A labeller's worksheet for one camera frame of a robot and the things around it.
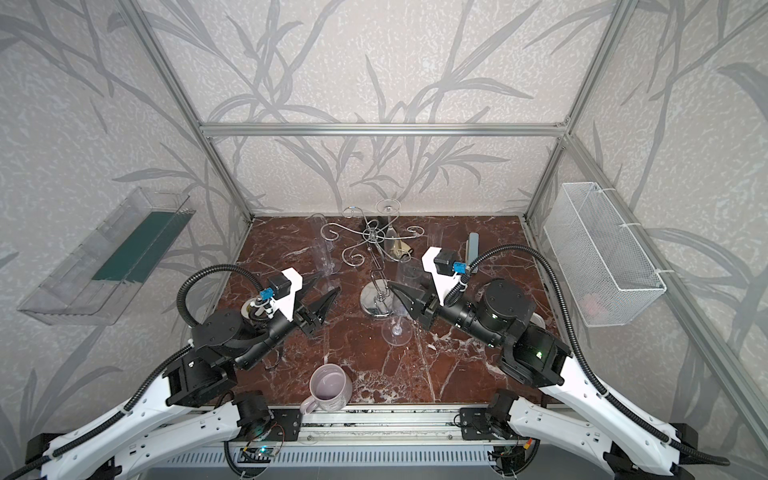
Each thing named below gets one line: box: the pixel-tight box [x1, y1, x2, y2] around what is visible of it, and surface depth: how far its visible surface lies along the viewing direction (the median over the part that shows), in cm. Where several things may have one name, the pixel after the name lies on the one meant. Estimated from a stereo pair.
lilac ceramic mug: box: [300, 363, 353, 414], surface depth 77 cm
